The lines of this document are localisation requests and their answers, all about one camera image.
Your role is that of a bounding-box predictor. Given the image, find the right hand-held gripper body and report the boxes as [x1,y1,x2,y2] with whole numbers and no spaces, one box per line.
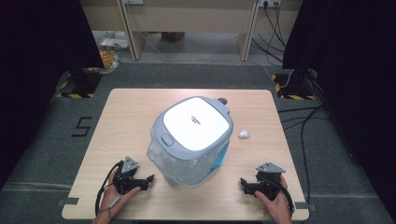
[247,161,287,202]

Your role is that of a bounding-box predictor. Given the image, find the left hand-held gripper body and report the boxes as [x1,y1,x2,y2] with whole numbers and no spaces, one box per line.
[112,156,149,196]

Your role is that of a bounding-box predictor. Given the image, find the clear plastic bin liner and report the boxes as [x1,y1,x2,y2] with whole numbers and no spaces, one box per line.
[146,130,231,188]

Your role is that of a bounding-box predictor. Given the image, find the grey white lidded trash can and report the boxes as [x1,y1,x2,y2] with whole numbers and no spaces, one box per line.
[150,95,234,187]

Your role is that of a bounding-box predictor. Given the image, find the person's left hand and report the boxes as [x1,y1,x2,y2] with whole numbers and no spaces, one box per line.
[98,168,142,220]

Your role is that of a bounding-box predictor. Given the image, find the person's right hand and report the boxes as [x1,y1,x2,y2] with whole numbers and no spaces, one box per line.
[254,175,293,220]

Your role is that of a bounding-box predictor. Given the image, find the grey tape floor mark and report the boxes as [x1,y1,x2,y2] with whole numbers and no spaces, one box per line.
[57,197,80,207]
[294,201,317,213]

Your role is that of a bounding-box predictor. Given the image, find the black tape floor marking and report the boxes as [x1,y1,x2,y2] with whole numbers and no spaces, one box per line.
[71,116,94,138]

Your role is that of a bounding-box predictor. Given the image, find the black stand base striped tape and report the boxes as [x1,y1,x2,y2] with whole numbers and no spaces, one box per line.
[55,66,103,100]
[271,68,318,101]

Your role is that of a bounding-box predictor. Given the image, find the clear bag with yellow contents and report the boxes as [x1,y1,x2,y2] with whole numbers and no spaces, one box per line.
[96,45,120,76]

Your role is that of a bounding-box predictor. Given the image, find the black curtain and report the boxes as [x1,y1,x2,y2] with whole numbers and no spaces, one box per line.
[281,0,396,217]
[0,0,105,190]

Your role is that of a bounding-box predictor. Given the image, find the white papers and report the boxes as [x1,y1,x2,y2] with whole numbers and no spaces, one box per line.
[99,36,130,49]

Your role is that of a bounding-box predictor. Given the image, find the beige wooden desk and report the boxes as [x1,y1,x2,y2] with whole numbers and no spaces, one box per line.
[78,0,304,63]

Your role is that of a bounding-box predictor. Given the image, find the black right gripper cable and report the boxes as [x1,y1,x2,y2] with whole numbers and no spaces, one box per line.
[266,177,296,217]

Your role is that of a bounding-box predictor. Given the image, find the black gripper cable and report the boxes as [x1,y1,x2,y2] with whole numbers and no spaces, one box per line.
[94,160,125,217]
[266,177,296,217]

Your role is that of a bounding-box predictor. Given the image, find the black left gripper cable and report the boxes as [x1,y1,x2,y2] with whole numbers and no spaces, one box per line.
[94,160,125,217]

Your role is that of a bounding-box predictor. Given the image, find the black floor cables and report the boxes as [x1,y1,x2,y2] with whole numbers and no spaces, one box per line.
[276,104,332,208]

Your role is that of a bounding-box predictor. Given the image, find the black cables from socket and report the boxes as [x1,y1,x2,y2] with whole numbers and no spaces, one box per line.
[251,2,287,67]

